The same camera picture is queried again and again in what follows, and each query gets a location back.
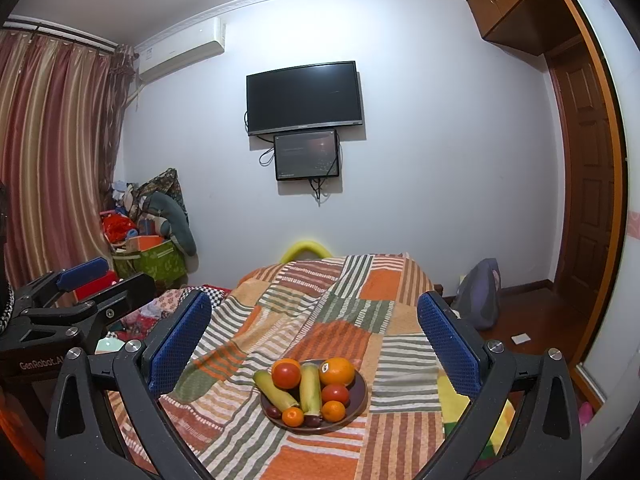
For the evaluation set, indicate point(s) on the brown wooden door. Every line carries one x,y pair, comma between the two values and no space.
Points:
585,170

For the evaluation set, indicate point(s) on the floral cloth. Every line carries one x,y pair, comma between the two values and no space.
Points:
160,310

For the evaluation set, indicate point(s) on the curtain rod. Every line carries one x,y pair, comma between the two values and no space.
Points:
60,35

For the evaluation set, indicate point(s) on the large yellow-green corn cob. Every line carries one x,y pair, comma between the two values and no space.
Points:
310,387

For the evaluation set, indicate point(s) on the red plastic bag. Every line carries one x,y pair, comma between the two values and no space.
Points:
117,227

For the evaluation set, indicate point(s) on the red box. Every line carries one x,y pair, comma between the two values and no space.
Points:
100,291

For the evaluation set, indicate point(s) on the striped patchwork blanket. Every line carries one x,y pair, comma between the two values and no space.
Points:
350,305

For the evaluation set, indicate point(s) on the small mandarin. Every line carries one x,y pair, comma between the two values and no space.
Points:
333,411
293,416

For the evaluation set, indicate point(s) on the checkered cloth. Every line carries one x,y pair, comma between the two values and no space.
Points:
216,296

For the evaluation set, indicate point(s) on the large orange with sticker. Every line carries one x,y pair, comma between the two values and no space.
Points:
336,371

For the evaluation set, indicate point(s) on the grey bag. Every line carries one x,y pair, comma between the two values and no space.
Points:
477,295

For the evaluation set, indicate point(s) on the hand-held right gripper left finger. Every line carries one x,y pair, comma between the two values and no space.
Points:
175,345

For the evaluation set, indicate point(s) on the yellow foam tube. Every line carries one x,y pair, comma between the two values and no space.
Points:
305,246

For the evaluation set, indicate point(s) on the small black monitor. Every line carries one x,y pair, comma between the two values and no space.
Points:
306,155

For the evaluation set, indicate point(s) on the dark red plum front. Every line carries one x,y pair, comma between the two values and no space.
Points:
312,420

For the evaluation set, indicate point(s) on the black wall television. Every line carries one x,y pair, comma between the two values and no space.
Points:
305,95

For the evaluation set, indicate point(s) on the white air conditioner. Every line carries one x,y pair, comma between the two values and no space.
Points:
180,52

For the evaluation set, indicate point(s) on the red tomato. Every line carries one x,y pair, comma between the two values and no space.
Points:
335,392
286,374

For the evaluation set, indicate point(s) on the purple plate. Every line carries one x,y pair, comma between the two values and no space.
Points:
358,385

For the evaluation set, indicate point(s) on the striped red curtain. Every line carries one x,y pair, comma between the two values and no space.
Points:
50,160

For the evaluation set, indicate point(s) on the white paper sheet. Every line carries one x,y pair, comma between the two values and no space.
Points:
521,338

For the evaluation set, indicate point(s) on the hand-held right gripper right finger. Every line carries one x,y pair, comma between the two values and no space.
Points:
450,345

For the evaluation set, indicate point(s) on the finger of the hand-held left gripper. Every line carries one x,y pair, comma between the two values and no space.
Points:
82,269
125,295

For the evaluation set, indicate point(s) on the wooden overhead cabinet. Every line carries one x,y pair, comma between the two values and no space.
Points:
505,5

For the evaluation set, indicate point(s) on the dark red grape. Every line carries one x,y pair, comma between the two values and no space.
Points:
273,411

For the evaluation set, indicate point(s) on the camouflage cloth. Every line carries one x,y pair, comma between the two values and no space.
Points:
165,180

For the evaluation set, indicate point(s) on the orange cardboard box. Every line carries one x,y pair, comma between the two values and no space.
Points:
145,243

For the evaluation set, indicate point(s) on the small yellow-green corn cob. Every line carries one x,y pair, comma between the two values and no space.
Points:
272,390

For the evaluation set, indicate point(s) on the pink soft toy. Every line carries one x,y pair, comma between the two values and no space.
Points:
585,415

